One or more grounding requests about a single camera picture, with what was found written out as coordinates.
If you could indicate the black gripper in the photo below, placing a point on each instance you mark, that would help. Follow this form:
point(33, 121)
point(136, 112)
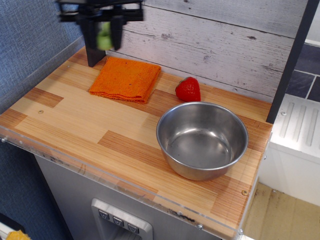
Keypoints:
point(116, 11)

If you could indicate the green handled grey spatula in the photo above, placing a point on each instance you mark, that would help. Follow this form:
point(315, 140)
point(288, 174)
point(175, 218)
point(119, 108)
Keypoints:
point(104, 38)

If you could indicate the stainless steel bowl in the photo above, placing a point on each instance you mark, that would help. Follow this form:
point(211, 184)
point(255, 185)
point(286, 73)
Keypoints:
point(200, 140)

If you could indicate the clear acrylic table edge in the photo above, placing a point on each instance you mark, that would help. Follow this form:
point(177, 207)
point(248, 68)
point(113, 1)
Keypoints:
point(138, 170)

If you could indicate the orange folded cloth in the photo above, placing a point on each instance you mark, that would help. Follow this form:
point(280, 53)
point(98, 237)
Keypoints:
point(125, 79)

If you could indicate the red toy strawberry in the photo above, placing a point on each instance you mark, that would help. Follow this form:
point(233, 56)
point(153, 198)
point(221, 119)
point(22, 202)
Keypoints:
point(188, 90)

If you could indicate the grey cabinet with dispenser panel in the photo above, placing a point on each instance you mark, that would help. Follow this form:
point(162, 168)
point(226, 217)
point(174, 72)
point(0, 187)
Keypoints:
point(93, 211)

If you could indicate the yellow object bottom left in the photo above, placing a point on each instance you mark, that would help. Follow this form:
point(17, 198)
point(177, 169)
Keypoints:
point(17, 235)

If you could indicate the white ribbed box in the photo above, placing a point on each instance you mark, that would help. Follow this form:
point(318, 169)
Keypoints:
point(291, 161)

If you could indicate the dark grey right post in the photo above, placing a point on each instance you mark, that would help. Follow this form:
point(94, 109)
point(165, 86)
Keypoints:
point(299, 41)

